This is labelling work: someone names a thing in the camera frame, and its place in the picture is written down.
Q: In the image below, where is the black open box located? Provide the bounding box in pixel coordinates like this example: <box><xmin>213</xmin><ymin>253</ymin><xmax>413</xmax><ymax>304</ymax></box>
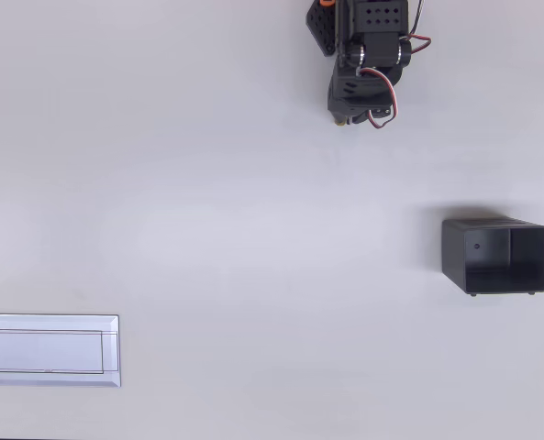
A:
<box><xmin>440</xmin><ymin>217</ymin><xmax>544</xmax><ymax>297</ymax></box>

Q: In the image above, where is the red white servo cable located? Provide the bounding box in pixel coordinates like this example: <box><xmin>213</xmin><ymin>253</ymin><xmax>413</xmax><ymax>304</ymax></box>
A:
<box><xmin>357</xmin><ymin>67</ymin><xmax>399</xmax><ymax>130</ymax></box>
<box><xmin>401</xmin><ymin>0</ymin><xmax>433</xmax><ymax>54</ymax></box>

